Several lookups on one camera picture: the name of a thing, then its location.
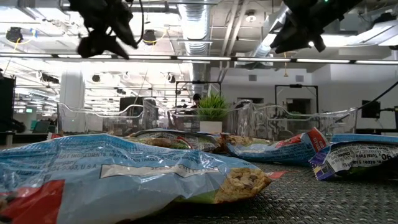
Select ceiling light strip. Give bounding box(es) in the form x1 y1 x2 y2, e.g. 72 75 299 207
0 53 398 65

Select small black monitor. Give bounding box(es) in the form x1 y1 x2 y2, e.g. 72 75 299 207
361 99 381 119

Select black ceiling lamp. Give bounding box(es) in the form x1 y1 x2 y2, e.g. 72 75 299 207
142 29 158 46
5 26 24 44

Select dark grey woven mat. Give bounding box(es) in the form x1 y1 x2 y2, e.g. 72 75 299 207
118 160 398 224

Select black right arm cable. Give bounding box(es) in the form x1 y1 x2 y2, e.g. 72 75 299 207
335 80 398 124

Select person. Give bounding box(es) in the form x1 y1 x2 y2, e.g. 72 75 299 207
190 92 203 110

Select black rig frame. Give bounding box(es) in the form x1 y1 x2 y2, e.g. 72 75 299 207
174 80 222 108
274 83 320 114

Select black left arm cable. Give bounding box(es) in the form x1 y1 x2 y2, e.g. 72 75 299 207
135 0 146 45

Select clear plastic bin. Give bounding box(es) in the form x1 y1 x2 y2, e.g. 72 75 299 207
57 98 158 137
229 100 358 141
142 97 253 135

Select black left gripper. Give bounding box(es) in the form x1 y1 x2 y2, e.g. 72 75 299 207
68 0 139 60

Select white plant pot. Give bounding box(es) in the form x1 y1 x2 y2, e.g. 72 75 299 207
199 120 223 134

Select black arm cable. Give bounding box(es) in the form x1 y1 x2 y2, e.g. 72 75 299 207
335 80 398 124
135 0 146 45

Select small green artificial plant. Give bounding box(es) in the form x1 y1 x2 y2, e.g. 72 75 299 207
196 92 230 123

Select red brown granola bar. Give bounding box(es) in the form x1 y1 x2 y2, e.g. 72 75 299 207
126 128 222 154

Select silver ventilation duct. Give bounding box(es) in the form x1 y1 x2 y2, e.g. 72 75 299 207
177 0 214 94

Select red blue granola bar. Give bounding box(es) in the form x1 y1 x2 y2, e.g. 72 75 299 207
219 126 330 167

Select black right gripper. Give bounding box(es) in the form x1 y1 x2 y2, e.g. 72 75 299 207
269 0 335 54

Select large black monitor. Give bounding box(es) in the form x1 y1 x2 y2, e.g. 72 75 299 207
0 74 17 134

